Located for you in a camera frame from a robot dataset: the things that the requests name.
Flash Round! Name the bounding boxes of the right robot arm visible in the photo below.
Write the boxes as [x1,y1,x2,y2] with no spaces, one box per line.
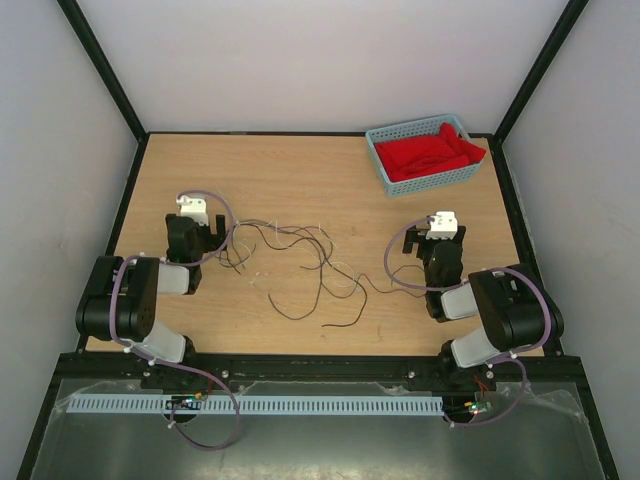
[402,226,564,389]

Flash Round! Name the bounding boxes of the blue perforated plastic basket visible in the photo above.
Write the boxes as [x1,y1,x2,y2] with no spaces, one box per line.
[365,114,483,197]

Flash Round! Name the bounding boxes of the red cloth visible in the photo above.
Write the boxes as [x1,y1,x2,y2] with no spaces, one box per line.
[375,123,486,183]

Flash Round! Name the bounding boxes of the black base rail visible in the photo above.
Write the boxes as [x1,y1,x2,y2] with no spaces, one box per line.
[139,355,499,392]

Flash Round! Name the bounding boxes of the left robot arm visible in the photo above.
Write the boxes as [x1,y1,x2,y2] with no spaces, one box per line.
[75,214,227,388]

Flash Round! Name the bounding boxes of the light blue slotted cable duct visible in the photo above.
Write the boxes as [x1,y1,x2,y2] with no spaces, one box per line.
[64,394,443,417]

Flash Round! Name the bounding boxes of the black wires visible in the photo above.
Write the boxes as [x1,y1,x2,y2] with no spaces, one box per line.
[217,217,431,330]

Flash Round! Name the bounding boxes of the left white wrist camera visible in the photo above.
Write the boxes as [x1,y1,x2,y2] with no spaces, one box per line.
[176,195,209,226]

